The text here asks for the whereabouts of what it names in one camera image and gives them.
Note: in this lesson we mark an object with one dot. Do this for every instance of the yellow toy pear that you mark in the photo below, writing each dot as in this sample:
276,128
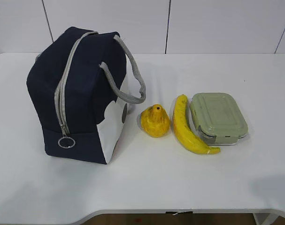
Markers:
155,121

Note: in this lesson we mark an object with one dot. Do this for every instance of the yellow toy banana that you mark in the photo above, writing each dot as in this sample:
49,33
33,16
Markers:
183,132

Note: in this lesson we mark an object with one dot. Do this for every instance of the navy blue lunch bag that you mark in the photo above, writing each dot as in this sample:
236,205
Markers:
81,87

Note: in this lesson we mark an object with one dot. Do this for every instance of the green lidded glass container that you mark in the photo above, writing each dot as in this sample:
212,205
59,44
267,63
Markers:
217,119

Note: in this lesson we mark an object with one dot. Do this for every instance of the black tape on table edge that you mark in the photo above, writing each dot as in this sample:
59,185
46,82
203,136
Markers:
179,212

